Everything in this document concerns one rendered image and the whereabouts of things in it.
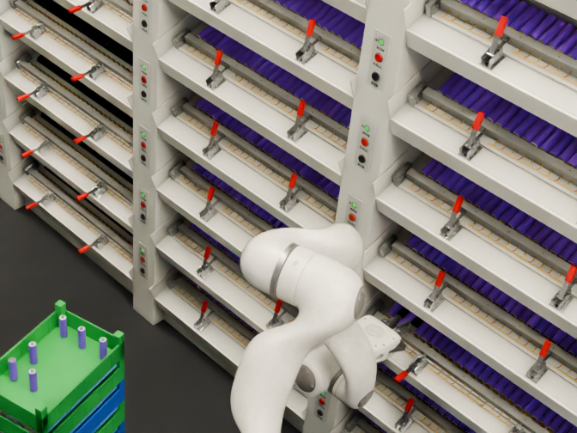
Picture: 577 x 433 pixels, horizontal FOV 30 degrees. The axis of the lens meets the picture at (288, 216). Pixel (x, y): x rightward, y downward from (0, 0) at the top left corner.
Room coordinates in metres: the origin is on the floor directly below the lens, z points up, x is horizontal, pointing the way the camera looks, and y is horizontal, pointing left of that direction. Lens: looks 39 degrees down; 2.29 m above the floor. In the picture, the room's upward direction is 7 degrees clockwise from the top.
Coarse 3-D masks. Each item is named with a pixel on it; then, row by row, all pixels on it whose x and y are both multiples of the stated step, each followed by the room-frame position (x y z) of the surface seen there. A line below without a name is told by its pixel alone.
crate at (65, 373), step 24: (48, 336) 1.85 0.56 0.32; (72, 336) 1.86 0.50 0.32; (96, 336) 1.85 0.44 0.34; (120, 336) 1.81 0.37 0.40; (0, 360) 1.71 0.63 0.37; (24, 360) 1.76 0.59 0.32; (48, 360) 1.77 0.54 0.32; (72, 360) 1.78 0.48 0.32; (96, 360) 1.79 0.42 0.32; (0, 384) 1.68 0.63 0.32; (24, 384) 1.69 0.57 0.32; (48, 384) 1.70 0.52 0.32; (72, 384) 1.71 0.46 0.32; (0, 408) 1.61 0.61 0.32; (24, 408) 1.57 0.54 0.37; (48, 408) 1.62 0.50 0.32
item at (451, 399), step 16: (368, 304) 1.83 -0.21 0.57; (384, 304) 1.85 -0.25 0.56; (400, 352) 1.74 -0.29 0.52; (400, 368) 1.70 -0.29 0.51; (416, 384) 1.68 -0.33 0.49; (432, 384) 1.66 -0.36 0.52; (448, 384) 1.66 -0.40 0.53; (448, 400) 1.62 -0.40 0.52; (464, 400) 1.62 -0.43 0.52; (480, 400) 1.62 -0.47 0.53; (464, 416) 1.58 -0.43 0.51; (480, 416) 1.58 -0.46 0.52; (480, 432) 1.56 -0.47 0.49; (496, 432) 1.54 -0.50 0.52
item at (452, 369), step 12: (408, 336) 1.76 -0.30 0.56; (420, 348) 1.73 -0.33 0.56; (432, 360) 1.71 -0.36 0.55; (444, 360) 1.70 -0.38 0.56; (456, 372) 1.67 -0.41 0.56; (468, 384) 1.64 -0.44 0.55; (480, 384) 1.64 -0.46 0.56; (468, 396) 1.62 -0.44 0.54; (492, 396) 1.61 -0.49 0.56; (492, 408) 1.59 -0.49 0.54; (504, 408) 1.58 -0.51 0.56; (516, 420) 1.56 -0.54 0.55; (528, 420) 1.55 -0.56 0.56; (540, 432) 1.52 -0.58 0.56
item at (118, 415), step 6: (120, 408) 1.80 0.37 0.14; (114, 414) 1.79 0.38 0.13; (120, 414) 1.80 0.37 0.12; (108, 420) 1.77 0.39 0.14; (114, 420) 1.78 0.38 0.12; (120, 420) 1.80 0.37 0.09; (102, 426) 1.74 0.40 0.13; (108, 426) 1.76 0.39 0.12; (114, 426) 1.78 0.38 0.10; (96, 432) 1.72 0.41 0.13; (102, 432) 1.74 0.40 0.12; (108, 432) 1.76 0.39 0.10
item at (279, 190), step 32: (192, 96) 2.34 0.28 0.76; (160, 128) 2.24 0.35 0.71; (192, 128) 2.23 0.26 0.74; (224, 128) 2.20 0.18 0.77; (224, 160) 2.13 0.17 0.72; (256, 160) 2.12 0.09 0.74; (288, 160) 2.10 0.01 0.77; (256, 192) 2.02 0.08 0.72; (288, 192) 1.98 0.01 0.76; (320, 192) 1.98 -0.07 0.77; (288, 224) 1.96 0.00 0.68; (320, 224) 1.92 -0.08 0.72
